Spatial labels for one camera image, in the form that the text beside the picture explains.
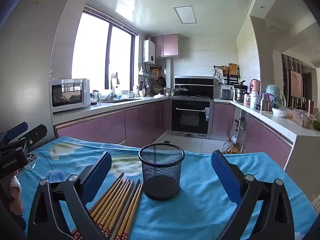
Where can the pink kitchen base cabinets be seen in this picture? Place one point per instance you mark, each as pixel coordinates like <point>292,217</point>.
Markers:
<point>100,127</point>

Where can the black mesh utensil holder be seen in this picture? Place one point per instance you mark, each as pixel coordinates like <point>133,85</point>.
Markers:
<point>162,180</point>

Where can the black dish rack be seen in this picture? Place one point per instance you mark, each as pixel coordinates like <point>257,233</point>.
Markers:
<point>228,79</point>

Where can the white kitchen countertop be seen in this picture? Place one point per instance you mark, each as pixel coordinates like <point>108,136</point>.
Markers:
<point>282,123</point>

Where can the brown thermos bottle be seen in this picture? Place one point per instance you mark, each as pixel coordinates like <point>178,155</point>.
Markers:
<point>265,105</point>

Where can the yellow cooking oil bottle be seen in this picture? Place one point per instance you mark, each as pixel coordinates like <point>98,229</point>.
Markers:
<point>235,150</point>

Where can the black built-in oven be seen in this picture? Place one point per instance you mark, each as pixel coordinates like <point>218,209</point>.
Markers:
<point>190,117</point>

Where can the black range hood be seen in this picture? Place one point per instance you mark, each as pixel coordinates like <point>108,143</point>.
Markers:
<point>195,81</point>

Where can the person's left hand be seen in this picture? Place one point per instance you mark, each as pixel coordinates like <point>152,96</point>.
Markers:
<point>16,205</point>

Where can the white casserole dish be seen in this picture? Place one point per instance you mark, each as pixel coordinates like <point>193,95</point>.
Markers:
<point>158,95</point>

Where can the pink wall cabinet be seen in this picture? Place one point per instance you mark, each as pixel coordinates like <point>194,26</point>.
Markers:
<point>170,45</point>

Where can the hanging frying pan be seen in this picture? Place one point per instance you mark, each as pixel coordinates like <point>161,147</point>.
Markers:
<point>162,81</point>

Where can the white plastic bottle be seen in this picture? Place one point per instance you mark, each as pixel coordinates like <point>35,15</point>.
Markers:
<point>254,101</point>

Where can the bunch of wooden chopsticks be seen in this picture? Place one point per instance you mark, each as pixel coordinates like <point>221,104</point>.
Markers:
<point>117,205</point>

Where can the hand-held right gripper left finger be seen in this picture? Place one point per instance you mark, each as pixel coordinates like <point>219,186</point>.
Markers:
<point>97,177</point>

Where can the white bowl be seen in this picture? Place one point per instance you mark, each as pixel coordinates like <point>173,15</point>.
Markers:
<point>280,112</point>

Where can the grey refrigerator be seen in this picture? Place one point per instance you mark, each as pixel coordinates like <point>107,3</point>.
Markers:
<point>30,55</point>

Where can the white microwave oven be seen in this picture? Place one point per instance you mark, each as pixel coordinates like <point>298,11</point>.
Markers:
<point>70,95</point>

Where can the kitchen window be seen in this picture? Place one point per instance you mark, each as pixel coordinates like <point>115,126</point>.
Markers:
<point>95,50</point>

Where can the wooden cutting board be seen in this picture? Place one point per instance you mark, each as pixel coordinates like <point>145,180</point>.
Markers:
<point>233,69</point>

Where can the pink electric kettle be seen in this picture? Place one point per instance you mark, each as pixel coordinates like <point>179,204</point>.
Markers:
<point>255,86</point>

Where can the silver rice cooker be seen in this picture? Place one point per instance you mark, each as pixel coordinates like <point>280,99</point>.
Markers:
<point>226,93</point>

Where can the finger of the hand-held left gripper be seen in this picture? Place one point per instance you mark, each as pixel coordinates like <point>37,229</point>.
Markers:
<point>17,128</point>
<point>36,133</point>

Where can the glass jar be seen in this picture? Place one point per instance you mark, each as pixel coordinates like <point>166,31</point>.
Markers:
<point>94,95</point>

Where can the red label jar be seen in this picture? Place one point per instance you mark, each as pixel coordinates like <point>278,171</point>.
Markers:
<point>247,100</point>

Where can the clear plastic food container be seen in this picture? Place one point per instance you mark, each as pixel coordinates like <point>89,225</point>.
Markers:
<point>302,120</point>

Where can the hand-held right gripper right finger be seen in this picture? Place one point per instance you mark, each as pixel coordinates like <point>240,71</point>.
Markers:
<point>225,177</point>

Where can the white gas water heater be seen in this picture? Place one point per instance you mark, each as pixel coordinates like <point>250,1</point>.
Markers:
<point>149,51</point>

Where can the framed wall picture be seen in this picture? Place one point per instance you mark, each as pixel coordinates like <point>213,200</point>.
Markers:
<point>296,83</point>

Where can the steel steamer pot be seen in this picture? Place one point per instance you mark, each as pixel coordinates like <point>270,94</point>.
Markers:
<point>240,95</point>

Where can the green leafy vegetables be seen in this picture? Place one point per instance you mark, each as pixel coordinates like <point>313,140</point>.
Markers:
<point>317,125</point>

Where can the blue floral tablecloth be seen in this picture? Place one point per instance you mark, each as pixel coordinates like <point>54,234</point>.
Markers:
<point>200,205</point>

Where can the clear plastic bag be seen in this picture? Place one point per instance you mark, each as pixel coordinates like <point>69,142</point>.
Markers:
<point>105,96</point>

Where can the ceiling light panel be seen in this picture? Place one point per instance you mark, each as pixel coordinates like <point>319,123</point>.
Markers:
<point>185,15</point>

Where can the copper tumbler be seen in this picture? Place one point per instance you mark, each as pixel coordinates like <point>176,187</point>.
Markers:
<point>311,106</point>

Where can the wok with lid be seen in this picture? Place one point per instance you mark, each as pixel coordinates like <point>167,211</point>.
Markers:
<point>181,90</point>

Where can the teal plastic bag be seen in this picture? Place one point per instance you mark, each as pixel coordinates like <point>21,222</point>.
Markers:
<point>273,92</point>

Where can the wooden slatted partition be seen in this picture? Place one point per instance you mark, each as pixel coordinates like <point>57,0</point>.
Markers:
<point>286,67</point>

